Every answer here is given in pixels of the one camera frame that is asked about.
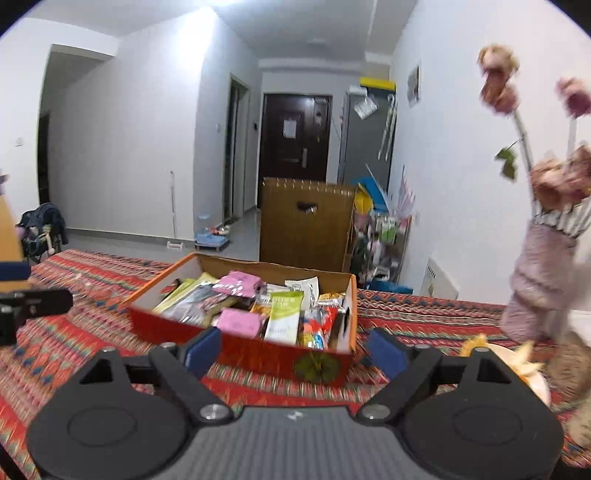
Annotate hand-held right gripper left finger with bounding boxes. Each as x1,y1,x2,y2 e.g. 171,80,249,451
78,327,232,426

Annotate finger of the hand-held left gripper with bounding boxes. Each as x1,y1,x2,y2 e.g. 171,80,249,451
0,262,31,281
0,288,75,320

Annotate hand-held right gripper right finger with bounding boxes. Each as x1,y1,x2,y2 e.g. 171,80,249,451
355,328,519,424

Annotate red cardboard box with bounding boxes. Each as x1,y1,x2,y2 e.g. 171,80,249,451
127,253,359,387

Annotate pile of snack packets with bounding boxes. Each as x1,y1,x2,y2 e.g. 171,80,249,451
152,271,352,350

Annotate patterned red tablecloth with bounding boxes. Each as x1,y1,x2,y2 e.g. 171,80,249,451
0,249,591,480

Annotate dark jacket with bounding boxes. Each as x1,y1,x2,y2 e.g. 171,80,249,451
16,203,68,257

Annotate blue floor tray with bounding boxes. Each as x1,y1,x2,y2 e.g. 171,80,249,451
194,233,230,251

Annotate orange peel pieces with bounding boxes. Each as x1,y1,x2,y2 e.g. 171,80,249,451
459,335,546,380

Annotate white mop stick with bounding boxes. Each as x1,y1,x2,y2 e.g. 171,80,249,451
169,171,179,241

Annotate blue folder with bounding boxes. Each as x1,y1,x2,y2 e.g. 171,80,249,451
358,181,394,214

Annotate beige plate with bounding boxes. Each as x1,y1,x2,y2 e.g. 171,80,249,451
489,344,553,408

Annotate pink ceramic vase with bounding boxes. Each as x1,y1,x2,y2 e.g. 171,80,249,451
501,208,588,343

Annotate clear storage jar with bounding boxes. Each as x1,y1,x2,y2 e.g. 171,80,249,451
547,330,591,450

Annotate grey refrigerator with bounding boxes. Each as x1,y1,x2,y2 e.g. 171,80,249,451
338,88,398,186

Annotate white umbrella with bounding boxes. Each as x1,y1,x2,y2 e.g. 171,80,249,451
378,96,398,160

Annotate dark entrance door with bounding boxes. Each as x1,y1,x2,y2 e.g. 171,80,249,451
259,92,333,185

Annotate dried pink roses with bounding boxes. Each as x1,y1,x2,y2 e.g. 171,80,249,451
477,44,591,220

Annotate clear plastic bag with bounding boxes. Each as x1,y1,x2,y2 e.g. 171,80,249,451
353,95,378,119

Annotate yellow black box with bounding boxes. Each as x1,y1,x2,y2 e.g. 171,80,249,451
360,76,398,91

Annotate white wall panel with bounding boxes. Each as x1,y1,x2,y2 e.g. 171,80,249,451
420,257,461,301

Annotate wire storage rack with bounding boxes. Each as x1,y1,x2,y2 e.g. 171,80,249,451
350,212,413,289

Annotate wall picture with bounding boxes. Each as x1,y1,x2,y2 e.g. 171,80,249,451
407,64,422,108

